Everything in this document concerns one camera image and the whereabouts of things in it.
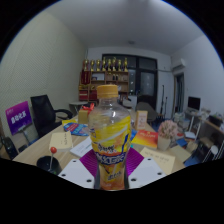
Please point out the yellow-label clear drink bottle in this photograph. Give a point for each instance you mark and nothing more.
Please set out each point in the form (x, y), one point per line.
(110, 133)

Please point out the black computer monitor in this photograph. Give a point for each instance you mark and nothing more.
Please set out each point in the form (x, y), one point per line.
(194, 103)

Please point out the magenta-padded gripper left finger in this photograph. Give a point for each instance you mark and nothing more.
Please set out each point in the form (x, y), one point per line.
(77, 171)

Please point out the black office chair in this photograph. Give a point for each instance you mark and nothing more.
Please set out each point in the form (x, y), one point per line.
(43, 113)

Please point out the cluttered wooden side desk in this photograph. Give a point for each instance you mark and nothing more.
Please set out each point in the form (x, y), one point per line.
(210, 128)

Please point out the blue book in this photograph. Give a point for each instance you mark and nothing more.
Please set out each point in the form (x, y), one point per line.
(182, 142)

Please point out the white book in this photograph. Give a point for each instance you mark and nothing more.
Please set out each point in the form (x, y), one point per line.
(81, 147)

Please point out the orange and red booklet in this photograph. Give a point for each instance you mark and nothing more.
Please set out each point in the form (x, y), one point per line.
(146, 138)

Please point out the blue and red brochure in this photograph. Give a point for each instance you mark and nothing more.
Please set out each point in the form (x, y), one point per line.
(76, 128)

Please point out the purple sign board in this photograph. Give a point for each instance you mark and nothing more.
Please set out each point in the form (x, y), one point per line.
(18, 117)

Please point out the small cream and orange box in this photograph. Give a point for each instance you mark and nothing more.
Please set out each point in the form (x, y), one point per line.
(141, 120)

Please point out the dark glass door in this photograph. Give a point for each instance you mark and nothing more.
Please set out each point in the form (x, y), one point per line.
(146, 81)

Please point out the yellow gift box red ribbon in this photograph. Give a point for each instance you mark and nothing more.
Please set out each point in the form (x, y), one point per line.
(83, 116)

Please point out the grey-brown chair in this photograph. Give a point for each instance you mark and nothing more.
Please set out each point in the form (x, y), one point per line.
(146, 107)

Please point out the black dotted mug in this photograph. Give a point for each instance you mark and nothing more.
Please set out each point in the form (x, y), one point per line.
(45, 164)

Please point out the white wall air conditioner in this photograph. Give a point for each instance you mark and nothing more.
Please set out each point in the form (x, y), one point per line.
(179, 64)

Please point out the white round stool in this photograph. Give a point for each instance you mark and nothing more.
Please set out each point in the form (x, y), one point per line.
(210, 151)

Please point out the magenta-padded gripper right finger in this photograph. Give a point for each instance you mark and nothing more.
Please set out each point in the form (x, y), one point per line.
(146, 171)

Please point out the pink flowers in white pot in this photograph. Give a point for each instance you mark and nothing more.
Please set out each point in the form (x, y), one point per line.
(167, 130)

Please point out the wooden shelf unit with trophies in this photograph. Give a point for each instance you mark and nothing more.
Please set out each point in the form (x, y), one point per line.
(110, 80)

